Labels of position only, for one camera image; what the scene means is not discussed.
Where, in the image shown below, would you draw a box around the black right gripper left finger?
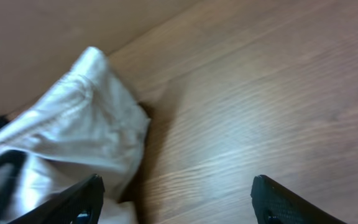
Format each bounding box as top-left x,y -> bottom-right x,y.
9,174 -> 105,224

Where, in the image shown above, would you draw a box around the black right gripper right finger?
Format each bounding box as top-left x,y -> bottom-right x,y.
250,175 -> 344,224

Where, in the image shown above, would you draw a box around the beige khaki shorts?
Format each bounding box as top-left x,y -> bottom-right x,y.
0,47 -> 149,223

